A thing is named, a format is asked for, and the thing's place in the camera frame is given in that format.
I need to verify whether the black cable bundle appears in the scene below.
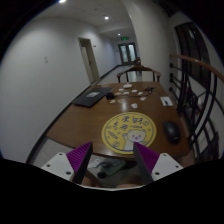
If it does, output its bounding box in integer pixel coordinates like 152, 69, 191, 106
142, 86, 156, 95

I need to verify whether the wooden stair handrail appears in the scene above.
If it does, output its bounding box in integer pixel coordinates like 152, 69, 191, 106
169, 54, 224, 83

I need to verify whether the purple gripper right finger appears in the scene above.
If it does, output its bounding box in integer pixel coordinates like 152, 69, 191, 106
133, 142, 160, 185

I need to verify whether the green exit sign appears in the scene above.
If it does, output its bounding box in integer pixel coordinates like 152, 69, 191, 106
121, 37, 129, 41

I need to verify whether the small black box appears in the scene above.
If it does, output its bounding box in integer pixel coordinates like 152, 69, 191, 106
106, 92, 115, 100

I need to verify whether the black computer mouse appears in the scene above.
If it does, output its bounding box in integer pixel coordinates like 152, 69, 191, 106
163, 121, 181, 144

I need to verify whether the black laptop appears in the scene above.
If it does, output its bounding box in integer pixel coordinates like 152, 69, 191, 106
73, 87, 112, 107

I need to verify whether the white notepad with pen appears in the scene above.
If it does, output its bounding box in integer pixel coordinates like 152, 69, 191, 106
161, 97, 173, 106

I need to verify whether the white paper card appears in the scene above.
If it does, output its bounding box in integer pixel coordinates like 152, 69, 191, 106
123, 84, 133, 89

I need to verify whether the beige side door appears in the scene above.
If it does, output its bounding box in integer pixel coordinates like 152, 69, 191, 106
78, 38, 100, 84

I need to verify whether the double glass door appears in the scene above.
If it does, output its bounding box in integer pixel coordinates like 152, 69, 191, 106
118, 43, 137, 65

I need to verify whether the wooden chair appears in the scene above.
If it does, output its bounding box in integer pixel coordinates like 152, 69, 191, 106
116, 65, 161, 83

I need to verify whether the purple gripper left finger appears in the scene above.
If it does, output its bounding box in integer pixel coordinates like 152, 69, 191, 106
66, 142, 93, 184

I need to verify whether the round yellow cartoon mouse pad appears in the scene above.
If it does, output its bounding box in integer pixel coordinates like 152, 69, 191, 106
101, 112, 157, 155

